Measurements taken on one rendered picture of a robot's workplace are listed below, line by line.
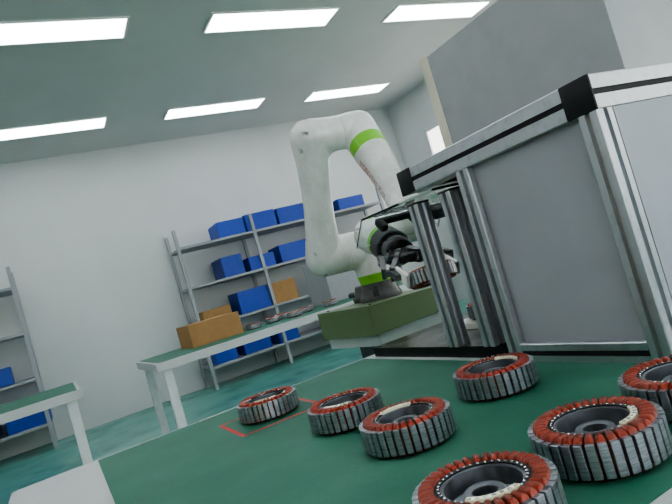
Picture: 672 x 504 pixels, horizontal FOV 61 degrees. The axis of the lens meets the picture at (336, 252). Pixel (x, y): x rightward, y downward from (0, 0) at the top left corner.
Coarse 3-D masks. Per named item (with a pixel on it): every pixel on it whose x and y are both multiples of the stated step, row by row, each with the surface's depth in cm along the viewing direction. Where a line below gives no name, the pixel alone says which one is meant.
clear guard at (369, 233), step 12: (432, 192) 106; (396, 204) 114; (408, 204) 118; (372, 216) 123; (384, 216) 130; (396, 216) 132; (408, 216) 134; (360, 228) 128; (372, 228) 130; (384, 228) 132; (396, 228) 135; (408, 228) 137; (360, 240) 131; (372, 240) 133; (384, 240) 135
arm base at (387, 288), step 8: (384, 280) 195; (360, 288) 204; (368, 288) 196; (376, 288) 195; (384, 288) 194; (392, 288) 195; (400, 288) 199; (352, 296) 213; (360, 296) 204; (368, 296) 195; (376, 296) 195; (384, 296) 193; (392, 296) 194
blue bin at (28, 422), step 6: (36, 414) 608; (42, 414) 611; (18, 420) 601; (24, 420) 603; (30, 420) 605; (36, 420) 608; (42, 420) 610; (6, 426) 595; (12, 426) 598; (18, 426) 600; (24, 426) 602; (30, 426) 604; (36, 426) 607; (12, 432) 597; (18, 432) 599
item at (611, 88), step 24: (600, 72) 71; (624, 72) 73; (648, 72) 75; (552, 96) 75; (576, 96) 72; (600, 96) 70; (624, 96) 72; (648, 96) 75; (504, 120) 83; (528, 120) 79; (552, 120) 76; (456, 144) 93; (480, 144) 88; (504, 144) 84; (408, 168) 105; (432, 168) 99; (456, 168) 94; (408, 192) 107
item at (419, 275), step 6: (450, 264) 123; (414, 270) 124; (420, 270) 122; (426, 270) 121; (450, 270) 122; (456, 270) 124; (414, 276) 123; (420, 276) 122; (426, 276) 122; (414, 282) 123; (420, 282) 122; (426, 282) 122; (414, 288) 125; (420, 288) 129
